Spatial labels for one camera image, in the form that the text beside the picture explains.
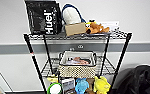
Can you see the flat white box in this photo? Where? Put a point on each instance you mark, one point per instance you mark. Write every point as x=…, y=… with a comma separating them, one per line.
x=112, y=24

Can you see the black Huel bag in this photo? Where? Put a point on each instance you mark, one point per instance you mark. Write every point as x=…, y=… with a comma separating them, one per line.
x=42, y=17

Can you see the small tan carton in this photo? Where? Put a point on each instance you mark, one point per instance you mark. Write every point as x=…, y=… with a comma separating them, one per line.
x=90, y=81

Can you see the brown cardboard box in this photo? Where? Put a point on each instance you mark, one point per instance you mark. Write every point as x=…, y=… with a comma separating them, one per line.
x=75, y=29

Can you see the grey and white boxed item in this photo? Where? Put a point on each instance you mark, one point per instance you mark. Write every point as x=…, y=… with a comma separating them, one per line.
x=68, y=86

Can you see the blue plush toy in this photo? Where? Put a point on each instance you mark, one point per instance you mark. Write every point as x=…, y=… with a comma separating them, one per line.
x=81, y=85

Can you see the brown plush toy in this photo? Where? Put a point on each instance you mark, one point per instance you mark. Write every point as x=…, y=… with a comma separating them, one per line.
x=90, y=91

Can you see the small grey wall socket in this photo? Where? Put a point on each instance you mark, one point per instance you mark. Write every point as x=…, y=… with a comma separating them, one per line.
x=80, y=47

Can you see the yellow plush toy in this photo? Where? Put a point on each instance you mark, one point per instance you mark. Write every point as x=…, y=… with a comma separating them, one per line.
x=102, y=85

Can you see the orange plush toy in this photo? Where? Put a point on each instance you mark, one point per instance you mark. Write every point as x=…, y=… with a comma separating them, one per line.
x=97, y=27

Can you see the black office chair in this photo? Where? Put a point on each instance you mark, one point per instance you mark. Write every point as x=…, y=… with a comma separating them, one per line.
x=139, y=80

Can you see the pale yellow toy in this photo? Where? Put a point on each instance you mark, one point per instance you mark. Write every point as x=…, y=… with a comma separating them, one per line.
x=53, y=79

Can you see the green and white bowl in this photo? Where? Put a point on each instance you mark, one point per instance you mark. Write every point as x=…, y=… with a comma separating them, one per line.
x=54, y=88

